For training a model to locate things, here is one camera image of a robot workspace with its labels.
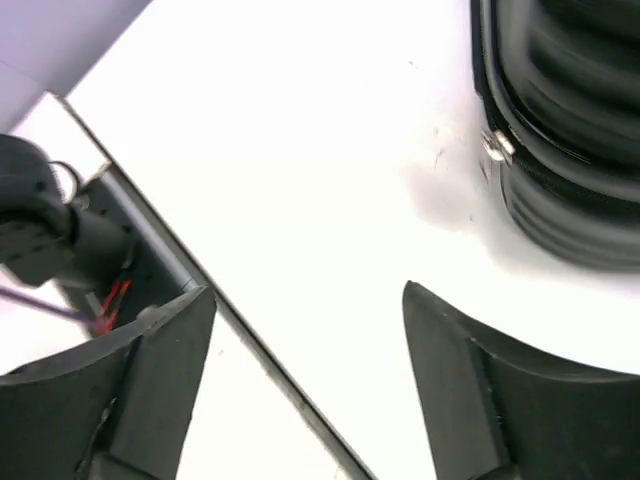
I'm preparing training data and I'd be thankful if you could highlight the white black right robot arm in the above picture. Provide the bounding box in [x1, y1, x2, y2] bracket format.
[1, 135, 639, 479]

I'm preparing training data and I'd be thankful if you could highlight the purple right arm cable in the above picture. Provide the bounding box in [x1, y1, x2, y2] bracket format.
[0, 285, 101, 331]

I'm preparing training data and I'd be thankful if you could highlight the black hard-shell suitcase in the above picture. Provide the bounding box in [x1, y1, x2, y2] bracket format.
[470, 1, 639, 272]

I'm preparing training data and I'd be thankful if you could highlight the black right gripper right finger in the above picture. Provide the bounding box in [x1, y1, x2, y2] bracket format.
[402, 281, 639, 480]

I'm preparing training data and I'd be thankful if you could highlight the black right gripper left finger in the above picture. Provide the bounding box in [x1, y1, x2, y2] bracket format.
[1, 287, 216, 479]

